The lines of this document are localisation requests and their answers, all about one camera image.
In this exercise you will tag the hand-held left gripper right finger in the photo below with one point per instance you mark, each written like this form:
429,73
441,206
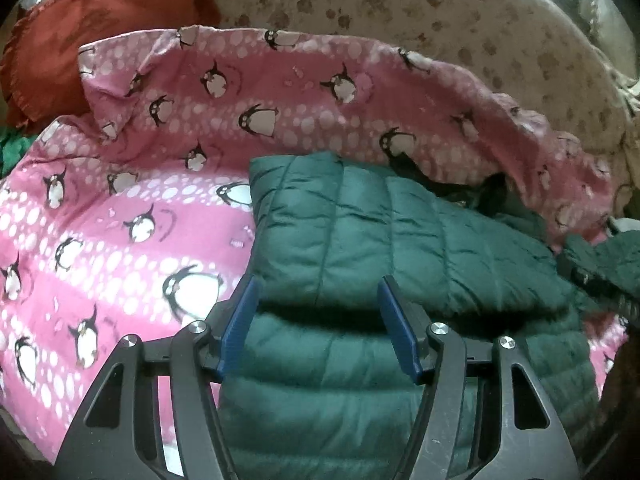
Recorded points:
399,330

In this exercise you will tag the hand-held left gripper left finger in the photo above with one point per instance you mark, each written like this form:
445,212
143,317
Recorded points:
241,327

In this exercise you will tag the dark green puffer jacket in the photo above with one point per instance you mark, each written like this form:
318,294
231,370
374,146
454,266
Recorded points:
350,220

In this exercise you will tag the pink penguin print blanket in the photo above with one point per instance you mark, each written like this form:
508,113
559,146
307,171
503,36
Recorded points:
150,185

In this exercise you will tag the green cloth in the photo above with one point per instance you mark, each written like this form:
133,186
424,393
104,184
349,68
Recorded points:
12,150

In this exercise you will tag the cream cloth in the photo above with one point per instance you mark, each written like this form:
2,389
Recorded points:
622,82

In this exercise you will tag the red frilled cushion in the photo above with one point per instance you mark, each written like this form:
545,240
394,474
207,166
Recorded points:
100,15

